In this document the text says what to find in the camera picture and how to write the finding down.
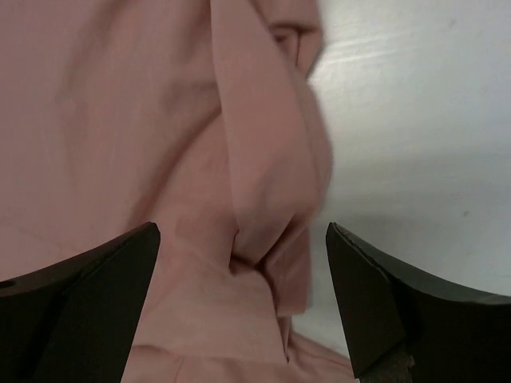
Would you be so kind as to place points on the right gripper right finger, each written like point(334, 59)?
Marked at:
point(402, 324)

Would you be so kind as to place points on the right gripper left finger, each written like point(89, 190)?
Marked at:
point(75, 321)

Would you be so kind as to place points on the pink printed t-shirt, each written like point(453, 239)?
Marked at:
point(197, 116)

